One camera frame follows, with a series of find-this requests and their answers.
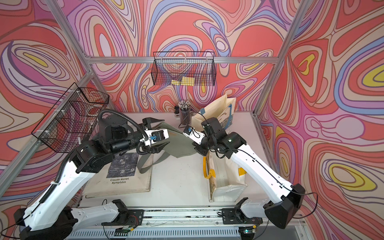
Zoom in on olive green canvas bag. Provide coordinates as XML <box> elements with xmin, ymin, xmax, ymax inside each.
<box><xmin>137</xmin><ymin>120</ymin><xmax>197</xmax><ymax>174</ymax></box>

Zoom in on cream canvas tote bag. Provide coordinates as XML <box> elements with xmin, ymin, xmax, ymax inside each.
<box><xmin>83</xmin><ymin>151</ymin><xmax>153</xmax><ymax>198</ymax></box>

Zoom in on white yellow-handled bag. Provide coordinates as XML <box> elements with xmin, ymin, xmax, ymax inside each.
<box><xmin>203</xmin><ymin>152</ymin><xmax>248</xmax><ymax>202</ymax></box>

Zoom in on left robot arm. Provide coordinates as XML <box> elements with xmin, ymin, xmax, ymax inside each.
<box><xmin>14</xmin><ymin>109</ymin><xmax>169</xmax><ymax>240</ymax></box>

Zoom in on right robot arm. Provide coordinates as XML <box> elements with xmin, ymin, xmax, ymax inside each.
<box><xmin>183</xmin><ymin>118</ymin><xmax>309</xmax><ymax>229</ymax></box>

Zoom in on black cup of sticks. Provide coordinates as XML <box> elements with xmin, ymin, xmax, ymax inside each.
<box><xmin>178</xmin><ymin>100</ymin><xmax>191</xmax><ymax>126</ymax></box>

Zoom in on yellow sticky notes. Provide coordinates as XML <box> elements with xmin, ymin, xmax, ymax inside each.
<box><xmin>171</xmin><ymin>77</ymin><xmax>195</xmax><ymax>86</ymax></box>

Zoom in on cream blue-handled tote bag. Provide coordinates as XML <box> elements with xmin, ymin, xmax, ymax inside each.
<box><xmin>191</xmin><ymin>94</ymin><xmax>236</xmax><ymax>132</ymax></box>

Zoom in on black wire basket back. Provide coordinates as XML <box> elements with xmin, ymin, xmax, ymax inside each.
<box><xmin>151</xmin><ymin>51</ymin><xmax>217</xmax><ymax>87</ymax></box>

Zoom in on black wire basket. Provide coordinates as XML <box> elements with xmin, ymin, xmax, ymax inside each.
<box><xmin>31</xmin><ymin>83</ymin><xmax>110</xmax><ymax>153</ymax></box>
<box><xmin>151</xmin><ymin>51</ymin><xmax>217</xmax><ymax>87</ymax></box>

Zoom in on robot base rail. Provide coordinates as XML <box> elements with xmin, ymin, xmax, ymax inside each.
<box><xmin>56</xmin><ymin>205</ymin><xmax>307</xmax><ymax>240</ymax></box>

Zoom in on black wire basket left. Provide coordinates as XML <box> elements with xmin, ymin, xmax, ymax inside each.
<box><xmin>31</xmin><ymin>83</ymin><xmax>110</xmax><ymax>153</ymax></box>

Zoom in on aluminium frame crossbar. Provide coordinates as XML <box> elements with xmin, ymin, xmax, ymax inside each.
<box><xmin>86</xmin><ymin>57</ymin><xmax>278</xmax><ymax>64</ymax></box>

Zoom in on aluminium frame post right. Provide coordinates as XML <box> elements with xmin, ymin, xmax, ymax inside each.
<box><xmin>253</xmin><ymin>0</ymin><xmax>313</xmax><ymax>117</ymax></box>

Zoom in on aluminium frame post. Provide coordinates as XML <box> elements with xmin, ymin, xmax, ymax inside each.
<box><xmin>253</xmin><ymin>0</ymin><xmax>313</xmax><ymax>117</ymax></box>
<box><xmin>46</xmin><ymin>1</ymin><xmax>108</xmax><ymax>94</ymax></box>

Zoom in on aluminium frame post left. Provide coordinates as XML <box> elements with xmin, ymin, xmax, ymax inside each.
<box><xmin>46</xmin><ymin>1</ymin><xmax>108</xmax><ymax>94</ymax></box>

